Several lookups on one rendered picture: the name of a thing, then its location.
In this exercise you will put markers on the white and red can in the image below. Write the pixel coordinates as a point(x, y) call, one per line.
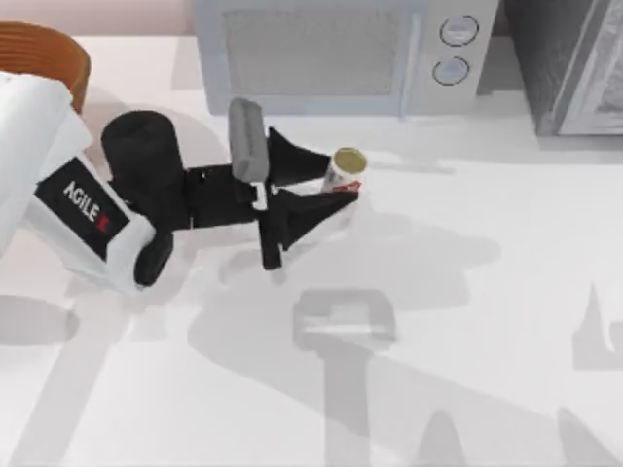
point(344, 170)

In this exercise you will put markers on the pale grey rounded box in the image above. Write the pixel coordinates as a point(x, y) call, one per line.
point(249, 146)

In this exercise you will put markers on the microwave oven door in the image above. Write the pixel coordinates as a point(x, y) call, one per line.
point(311, 53)

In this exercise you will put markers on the microwave oven knob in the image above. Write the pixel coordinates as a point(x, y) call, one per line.
point(451, 71)
point(459, 29)

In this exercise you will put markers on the pale microwave oven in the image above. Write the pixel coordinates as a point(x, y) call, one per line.
point(452, 48)

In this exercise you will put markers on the brown basket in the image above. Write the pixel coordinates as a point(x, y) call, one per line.
point(73, 63)

